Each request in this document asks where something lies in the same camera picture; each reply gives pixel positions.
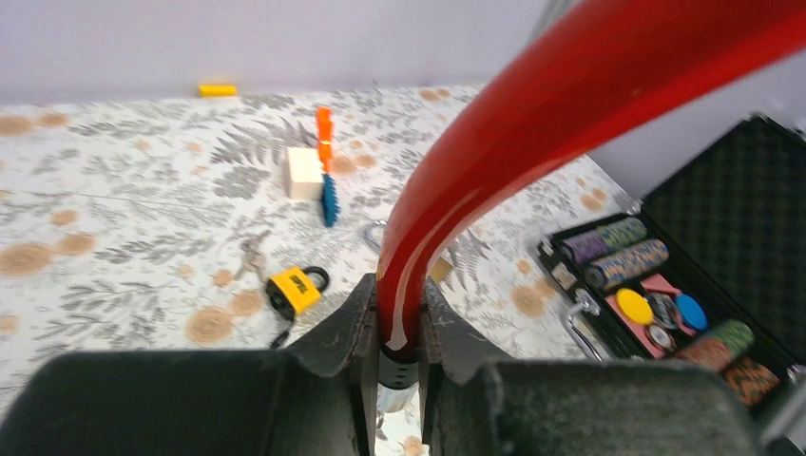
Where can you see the blue toy brick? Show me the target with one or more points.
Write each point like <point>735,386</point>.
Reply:
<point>329,202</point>

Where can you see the yellow poker chip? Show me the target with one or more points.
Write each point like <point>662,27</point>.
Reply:
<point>634,307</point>

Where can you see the yellow padlock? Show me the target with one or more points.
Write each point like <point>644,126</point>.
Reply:
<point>292,293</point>

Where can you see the red cable lock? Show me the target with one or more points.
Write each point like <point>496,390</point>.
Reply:
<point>604,69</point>

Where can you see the blue poker chip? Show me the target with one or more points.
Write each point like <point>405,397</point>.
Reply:
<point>691,313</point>

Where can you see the white toy block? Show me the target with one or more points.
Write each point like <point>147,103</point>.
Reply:
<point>304,174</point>

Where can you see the yellow block at wall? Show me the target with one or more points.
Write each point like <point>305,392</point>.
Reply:
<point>216,91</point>

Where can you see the orange toy brick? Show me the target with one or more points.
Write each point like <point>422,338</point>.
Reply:
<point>324,137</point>

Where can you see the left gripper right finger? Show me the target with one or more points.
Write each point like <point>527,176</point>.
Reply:
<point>478,400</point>

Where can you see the black poker chip case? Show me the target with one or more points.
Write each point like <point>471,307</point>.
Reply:
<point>727,229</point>

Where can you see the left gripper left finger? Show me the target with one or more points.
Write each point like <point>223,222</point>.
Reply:
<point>316,396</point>

